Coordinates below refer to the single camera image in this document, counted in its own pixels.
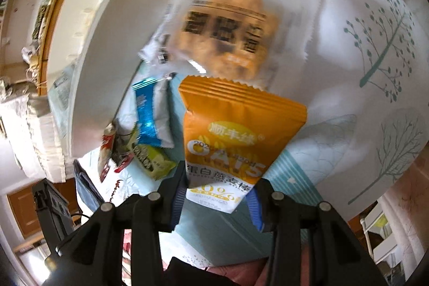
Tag orange oat bar packet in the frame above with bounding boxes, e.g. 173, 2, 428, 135
178, 75, 308, 214

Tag blue and white snack packet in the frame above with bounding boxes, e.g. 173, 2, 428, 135
132, 78, 175, 148

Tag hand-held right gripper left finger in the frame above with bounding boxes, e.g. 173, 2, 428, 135
55, 168, 189, 286

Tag leaf print tablecloth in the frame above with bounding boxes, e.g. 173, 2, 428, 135
47, 0, 429, 270

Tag white rack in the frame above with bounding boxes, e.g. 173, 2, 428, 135
360, 202, 404, 270

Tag dark trousers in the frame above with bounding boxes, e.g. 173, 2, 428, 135
164, 256, 272, 286

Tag brown wooden door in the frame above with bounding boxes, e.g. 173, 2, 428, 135
7, 184, 47, 240

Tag white plastic bin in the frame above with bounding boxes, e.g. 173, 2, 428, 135
47, 0, 222, 159

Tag white plastic bag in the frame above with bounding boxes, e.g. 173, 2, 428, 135
20, 43, 42, 72

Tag clear bread packet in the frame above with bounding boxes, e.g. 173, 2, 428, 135
139, 0, 324, 89

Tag dark printed box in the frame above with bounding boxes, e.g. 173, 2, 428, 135
32, 5, 51, 39

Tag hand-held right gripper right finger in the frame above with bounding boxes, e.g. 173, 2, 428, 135
247, 179, 380, 286

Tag red cookie packet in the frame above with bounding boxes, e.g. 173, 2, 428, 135
98, 123, 135, 183

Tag green snack packet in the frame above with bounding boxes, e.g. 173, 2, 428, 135
129, 142, 177, 181

